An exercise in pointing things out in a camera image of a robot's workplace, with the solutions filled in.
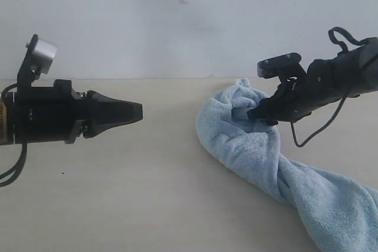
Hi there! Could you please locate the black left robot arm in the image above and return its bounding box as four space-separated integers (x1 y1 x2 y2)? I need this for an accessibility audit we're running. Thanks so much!
1 79 143 145

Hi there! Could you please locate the black right camera cable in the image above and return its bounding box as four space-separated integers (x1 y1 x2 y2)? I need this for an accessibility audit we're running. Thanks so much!
291 27 364 148

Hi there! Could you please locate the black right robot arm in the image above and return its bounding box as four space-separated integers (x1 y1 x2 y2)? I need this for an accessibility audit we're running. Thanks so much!
247 38 377 125

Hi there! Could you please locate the black camera cable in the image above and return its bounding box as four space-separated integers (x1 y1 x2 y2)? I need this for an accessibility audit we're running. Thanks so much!
0 83 28 188
291 27 364 148

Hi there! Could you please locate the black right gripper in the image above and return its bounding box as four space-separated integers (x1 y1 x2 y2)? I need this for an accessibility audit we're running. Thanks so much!
247 58 366 126

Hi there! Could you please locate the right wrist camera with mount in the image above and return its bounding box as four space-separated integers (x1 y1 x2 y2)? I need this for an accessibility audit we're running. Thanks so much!
256 53 306 83

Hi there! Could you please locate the black left camera cable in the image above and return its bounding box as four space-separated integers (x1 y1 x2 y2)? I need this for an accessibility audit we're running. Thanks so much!
0 83 28 188

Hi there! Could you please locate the light blue terry towel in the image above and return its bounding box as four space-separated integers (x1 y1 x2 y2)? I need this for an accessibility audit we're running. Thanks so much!
195 78 377 251

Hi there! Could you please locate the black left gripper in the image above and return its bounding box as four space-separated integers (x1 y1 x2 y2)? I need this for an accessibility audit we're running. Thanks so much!
5 79 144 145

